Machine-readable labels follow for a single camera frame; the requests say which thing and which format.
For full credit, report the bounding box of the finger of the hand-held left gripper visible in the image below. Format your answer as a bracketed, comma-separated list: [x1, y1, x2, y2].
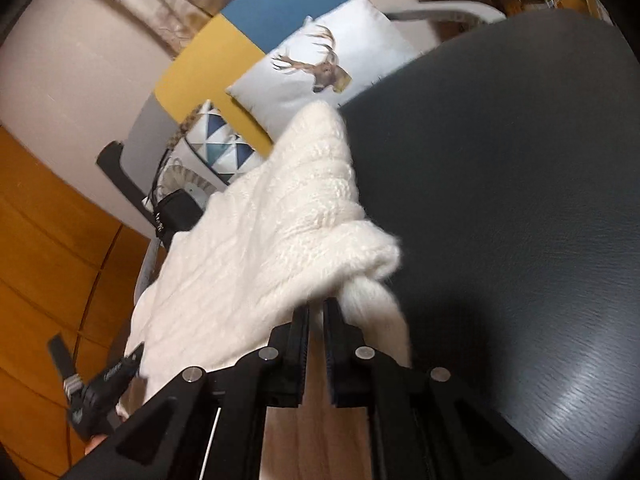
[120, 342, 146, 379]

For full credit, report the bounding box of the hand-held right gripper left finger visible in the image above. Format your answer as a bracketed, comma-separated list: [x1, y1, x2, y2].
[62, 305, 311, 480]

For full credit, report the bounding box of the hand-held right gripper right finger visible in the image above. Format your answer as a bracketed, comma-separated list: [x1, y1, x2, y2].
[322, 298, 571, 480]

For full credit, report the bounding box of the white knit sweater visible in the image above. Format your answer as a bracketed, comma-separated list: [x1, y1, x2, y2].
[117, 100, 413, 480]

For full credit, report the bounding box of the wooden wardrobe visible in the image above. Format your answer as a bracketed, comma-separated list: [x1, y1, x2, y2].
[0, 125, 153, 480]

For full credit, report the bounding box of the black handbag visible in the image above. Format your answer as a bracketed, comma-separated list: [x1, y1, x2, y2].
[150, 189, 203, 251]

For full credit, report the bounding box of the ram and triangle print pillow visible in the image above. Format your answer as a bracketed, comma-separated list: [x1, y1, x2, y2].
[142, 100, 273, 211]

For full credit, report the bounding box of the deer print white pillow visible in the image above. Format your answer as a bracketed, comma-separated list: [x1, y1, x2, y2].
[225, 0, 421, 143]

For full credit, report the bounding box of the grey yellow blue sofa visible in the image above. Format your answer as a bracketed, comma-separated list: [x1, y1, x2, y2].
[122, 0, 506, 311]

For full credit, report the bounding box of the beige patterned curtain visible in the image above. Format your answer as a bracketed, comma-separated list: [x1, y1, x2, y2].
[112, 0, 296, 58]

